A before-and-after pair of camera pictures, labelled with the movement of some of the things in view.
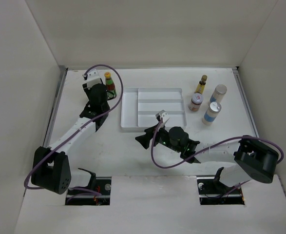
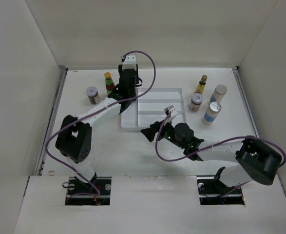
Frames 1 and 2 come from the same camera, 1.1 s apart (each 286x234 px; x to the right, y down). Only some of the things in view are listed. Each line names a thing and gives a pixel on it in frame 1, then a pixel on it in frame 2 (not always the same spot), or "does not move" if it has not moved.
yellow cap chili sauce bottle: (111, 93) does not move
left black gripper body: (86, 90) to (133, 93)
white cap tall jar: (218, 93) does not move
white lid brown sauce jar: (196, 102) does not move
